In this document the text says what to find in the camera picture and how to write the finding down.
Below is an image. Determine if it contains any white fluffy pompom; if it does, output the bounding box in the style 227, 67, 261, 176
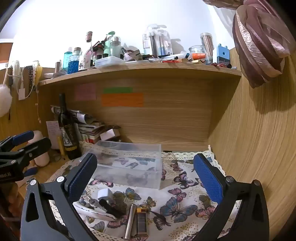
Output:
0, 84, 12, 117

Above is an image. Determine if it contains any mint green bottle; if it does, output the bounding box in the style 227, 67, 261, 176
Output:
103, 31, 115, 58

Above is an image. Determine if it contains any tall clear tube of sticks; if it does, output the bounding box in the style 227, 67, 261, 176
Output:
200, 32, 213, 63

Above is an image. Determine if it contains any teal bottle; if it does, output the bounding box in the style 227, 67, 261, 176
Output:
63, 47, 73, 71

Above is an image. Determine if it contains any packaged brush set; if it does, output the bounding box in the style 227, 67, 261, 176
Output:
158, 25, 173, 56
142, 24, 160, 57

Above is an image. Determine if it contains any blue box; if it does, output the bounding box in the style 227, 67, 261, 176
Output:
216, 44, 231, 65

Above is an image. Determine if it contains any green sticky note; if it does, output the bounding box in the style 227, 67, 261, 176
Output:
103, 87, 133, 94

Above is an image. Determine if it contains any yellow lighter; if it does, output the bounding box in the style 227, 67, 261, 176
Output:
136, 207, 148, 234

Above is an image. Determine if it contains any white note paper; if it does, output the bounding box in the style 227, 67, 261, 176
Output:
46, 120, 61, 150

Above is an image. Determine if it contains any lace ribbon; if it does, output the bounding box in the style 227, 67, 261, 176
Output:
25, 65, 35, 98

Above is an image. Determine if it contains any pale pink cylinder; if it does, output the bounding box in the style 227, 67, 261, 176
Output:
27, 130, 50, 167

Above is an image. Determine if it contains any butterfly print tablecloth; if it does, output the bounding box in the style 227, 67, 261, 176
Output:
45, 145, 227, 241

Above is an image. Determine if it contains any yellow hanging item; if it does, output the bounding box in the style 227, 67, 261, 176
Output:
35, 65, 44, 86

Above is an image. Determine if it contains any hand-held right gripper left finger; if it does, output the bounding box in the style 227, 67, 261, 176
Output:
20, 153, 98, 241

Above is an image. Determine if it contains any stack of books and magazines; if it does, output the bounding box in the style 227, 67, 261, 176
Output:
50, 105, 121, 145

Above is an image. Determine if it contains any silver metal cylinder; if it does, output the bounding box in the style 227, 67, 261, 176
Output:
124, 203, 137, 240

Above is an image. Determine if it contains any black hair clip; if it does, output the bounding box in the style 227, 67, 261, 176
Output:
99, 199, 123, 218

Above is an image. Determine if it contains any clear white bottle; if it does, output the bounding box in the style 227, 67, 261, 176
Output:
110, 37, 122, 58

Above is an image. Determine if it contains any blue bead bottle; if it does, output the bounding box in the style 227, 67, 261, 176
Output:
68, 47, 82, 75

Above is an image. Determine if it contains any small silver metal tool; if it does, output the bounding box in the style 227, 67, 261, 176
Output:
84, 197, 102, 209

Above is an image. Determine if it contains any white fuzzy headband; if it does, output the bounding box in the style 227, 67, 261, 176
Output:
11, 60, 21, 88

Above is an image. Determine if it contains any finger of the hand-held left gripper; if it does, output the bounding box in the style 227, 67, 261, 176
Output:
0, 137, 52, 172
0, 130, 35, 149

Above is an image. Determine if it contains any small white cardboard box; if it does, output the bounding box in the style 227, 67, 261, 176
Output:
100, 128, 121, 141

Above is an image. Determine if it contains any clear plastic storage box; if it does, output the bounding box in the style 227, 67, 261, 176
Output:
80, 140, 163, 191

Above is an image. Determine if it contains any clear plastic lidded container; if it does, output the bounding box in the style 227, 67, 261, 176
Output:
94, 56, 125, 69

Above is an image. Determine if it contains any glass jar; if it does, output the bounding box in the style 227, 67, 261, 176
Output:
188, 45, 207, 61

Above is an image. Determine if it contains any white pouch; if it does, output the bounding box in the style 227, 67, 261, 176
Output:
73, 196, 117, 220

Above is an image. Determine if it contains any white charger adapter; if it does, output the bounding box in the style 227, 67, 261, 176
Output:
97, 189, 114, 202

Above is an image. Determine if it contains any dark wine bottle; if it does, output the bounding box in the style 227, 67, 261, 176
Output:
58, 93, 82, 160

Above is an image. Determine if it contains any yellow pen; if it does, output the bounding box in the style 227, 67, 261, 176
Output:
57, 136, 65, 156

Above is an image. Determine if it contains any wooden shelf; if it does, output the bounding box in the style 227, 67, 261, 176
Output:
37, 61, 242, 87

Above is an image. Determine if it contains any pink sticky note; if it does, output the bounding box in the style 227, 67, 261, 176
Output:
74, 83, 97, 101

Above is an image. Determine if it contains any floral white bottle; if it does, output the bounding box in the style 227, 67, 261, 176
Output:
79, 31, 94, 70

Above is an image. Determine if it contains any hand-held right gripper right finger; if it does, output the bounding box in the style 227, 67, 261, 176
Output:
193, 153, 270, 241

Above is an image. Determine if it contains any orange sticky note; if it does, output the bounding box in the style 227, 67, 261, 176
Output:
101, 93, 144, 107

